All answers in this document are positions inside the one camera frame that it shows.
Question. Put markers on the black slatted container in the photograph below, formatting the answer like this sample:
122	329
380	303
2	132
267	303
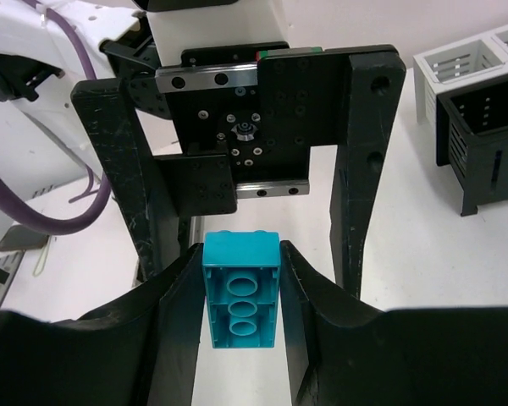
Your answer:
471	129

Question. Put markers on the white slatted container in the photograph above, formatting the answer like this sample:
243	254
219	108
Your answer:
455	65

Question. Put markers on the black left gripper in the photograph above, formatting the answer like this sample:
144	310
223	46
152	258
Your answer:
247	120

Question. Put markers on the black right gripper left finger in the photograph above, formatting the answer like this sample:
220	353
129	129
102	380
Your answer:
139	349

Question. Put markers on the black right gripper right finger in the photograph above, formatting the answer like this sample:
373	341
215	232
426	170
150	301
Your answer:
341	351

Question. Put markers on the teal long lego brick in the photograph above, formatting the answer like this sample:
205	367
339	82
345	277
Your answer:
241	272

